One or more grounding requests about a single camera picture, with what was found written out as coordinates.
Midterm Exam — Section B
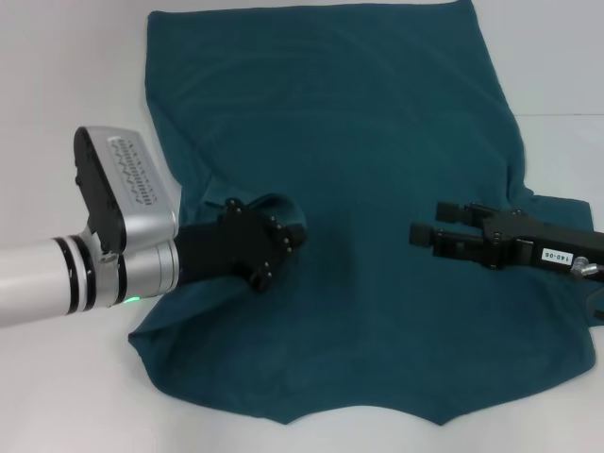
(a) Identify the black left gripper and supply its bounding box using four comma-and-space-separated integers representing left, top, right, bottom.
174, 197, 309, 294

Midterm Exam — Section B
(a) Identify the right gripper cable with plug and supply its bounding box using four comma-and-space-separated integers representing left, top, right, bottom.
570, 257, 604, 325

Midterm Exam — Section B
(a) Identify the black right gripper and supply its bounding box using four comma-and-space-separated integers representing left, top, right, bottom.
409, 201, 604, 284

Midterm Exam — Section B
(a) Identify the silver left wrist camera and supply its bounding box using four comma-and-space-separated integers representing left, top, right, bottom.
73, 126, 179, 259

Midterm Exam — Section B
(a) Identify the blue teal shirt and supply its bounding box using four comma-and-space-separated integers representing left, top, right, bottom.
127, 0, 604, 414

